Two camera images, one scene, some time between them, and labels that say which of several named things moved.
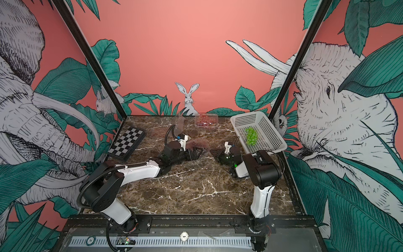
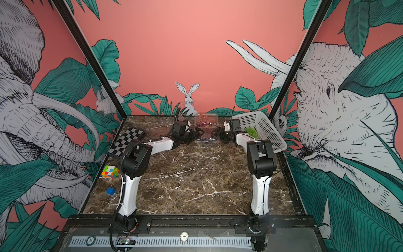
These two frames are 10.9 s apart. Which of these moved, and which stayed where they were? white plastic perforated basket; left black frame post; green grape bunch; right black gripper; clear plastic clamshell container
Moved: right black gripper
Stayed: white plastic perforated basket; clear plastic clamshell container; left black frame post; green grape bunch
